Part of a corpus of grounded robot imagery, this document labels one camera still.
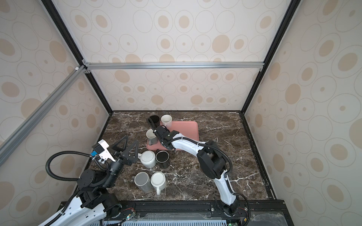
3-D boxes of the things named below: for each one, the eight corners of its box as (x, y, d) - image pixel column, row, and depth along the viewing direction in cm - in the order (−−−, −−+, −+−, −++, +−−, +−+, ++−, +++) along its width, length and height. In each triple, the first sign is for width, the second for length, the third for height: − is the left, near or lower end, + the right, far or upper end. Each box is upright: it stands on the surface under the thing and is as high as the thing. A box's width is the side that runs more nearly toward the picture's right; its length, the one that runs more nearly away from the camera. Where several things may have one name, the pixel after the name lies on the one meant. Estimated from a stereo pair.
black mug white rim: (157, 168, 90) (154, 161, 83) (158, 156, 96) (156, 149, 88) (169, 168, 90) (167, 161, 83) (169, 156, 96) (168, 149, 88)
